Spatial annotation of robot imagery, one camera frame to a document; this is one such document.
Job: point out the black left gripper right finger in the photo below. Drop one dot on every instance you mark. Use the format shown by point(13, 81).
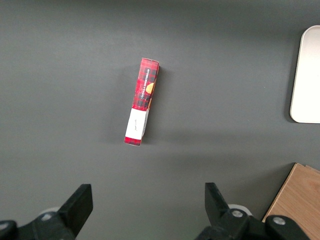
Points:
point(222, 215)

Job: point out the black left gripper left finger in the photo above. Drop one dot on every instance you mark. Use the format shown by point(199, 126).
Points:
point(72, 212)

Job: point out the wooden board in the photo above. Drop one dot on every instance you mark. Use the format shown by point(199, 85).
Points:
point(297, 195)

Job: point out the red plaid shortbread box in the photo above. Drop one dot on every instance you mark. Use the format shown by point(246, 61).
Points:
point(142, 100)

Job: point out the beige plastic tray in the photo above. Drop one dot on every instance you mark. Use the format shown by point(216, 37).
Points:
point(308, 80)

